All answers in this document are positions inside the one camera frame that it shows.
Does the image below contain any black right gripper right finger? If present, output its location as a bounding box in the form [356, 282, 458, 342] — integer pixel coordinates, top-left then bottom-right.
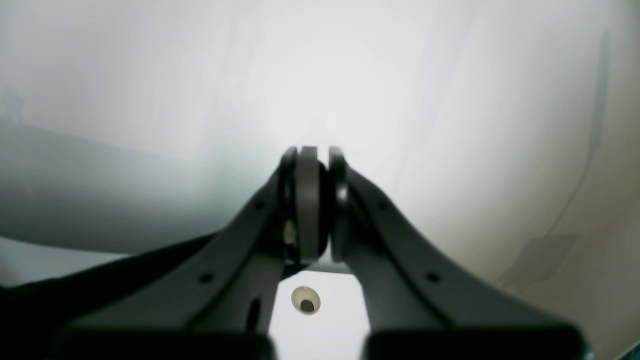
[327, 146, 588, 360]

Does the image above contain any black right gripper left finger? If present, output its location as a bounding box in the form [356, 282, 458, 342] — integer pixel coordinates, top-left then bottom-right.
[51, 146, 323, 360]

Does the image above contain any black t-shirt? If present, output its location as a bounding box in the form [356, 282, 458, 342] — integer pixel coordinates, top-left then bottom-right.
[1, 234, 215, 360]

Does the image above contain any right table grommet hole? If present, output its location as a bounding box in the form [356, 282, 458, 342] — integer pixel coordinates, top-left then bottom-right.
[291, 285, 322, 316]

